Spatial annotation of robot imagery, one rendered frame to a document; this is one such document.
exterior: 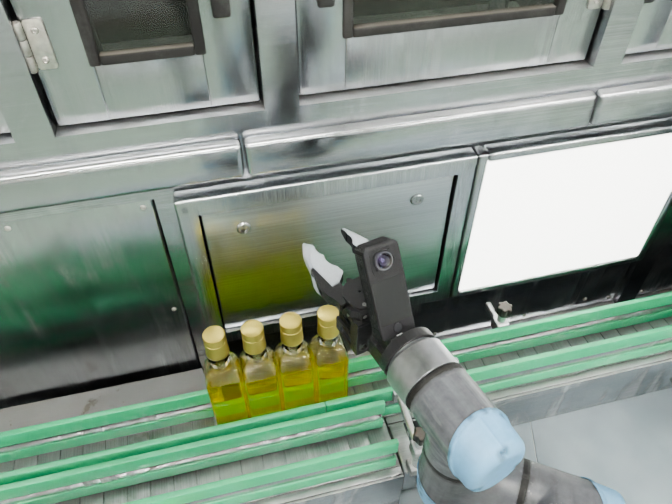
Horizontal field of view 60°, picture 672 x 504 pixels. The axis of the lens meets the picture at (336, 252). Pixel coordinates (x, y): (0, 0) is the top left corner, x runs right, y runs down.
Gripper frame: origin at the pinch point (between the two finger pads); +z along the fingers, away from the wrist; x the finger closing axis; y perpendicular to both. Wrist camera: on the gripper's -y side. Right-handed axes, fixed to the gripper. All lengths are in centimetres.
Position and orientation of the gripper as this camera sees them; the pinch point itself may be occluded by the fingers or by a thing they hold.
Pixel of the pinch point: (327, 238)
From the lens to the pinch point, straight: 77.5
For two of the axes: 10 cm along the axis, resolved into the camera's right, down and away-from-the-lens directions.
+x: 8.7, -3.4, 3.5
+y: 0.0, 7.1, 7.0
